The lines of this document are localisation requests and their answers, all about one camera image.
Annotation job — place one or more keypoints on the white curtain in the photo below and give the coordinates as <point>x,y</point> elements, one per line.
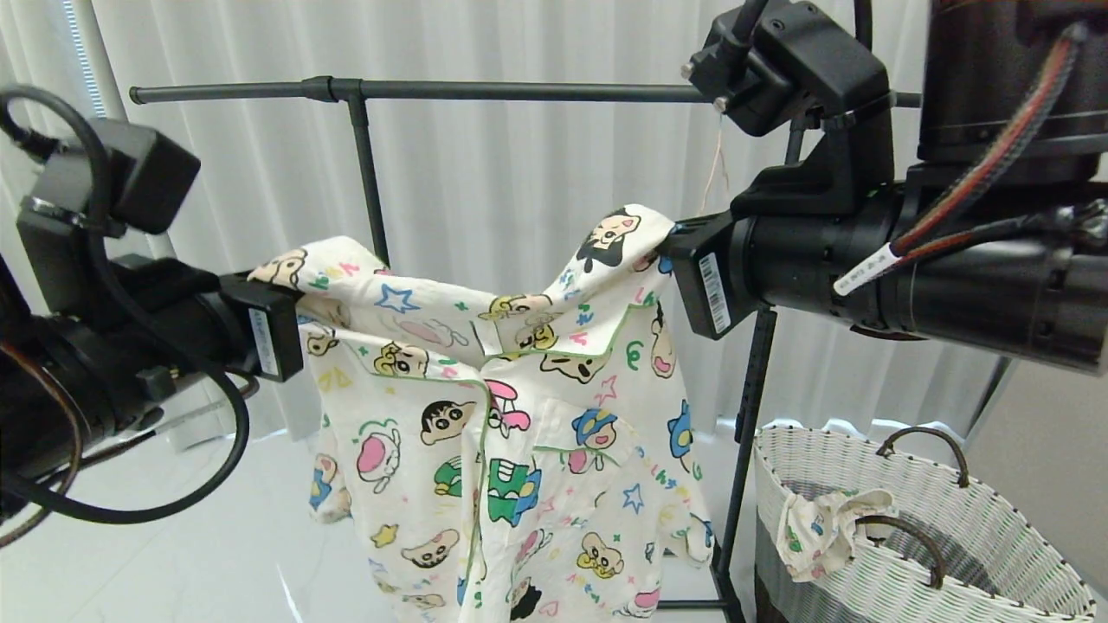
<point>537,173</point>

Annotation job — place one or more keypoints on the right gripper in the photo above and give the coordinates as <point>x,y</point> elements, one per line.
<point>805,268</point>

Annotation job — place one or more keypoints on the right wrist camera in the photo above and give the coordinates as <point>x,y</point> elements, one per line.
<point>822,69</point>

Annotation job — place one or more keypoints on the black clothes rack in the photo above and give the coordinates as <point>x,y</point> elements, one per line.
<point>519,90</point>

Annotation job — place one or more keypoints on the pink clothes hanger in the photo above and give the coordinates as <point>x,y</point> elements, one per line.
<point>715,177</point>

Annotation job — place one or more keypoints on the white laundry basket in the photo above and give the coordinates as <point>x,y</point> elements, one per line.
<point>995,536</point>

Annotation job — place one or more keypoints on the cream printed garment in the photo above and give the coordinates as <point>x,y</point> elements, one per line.
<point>822,528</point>

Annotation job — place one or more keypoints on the cream printed shirt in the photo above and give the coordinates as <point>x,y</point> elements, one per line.
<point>537,484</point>

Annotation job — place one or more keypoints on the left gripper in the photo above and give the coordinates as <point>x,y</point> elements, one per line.
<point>173,337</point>

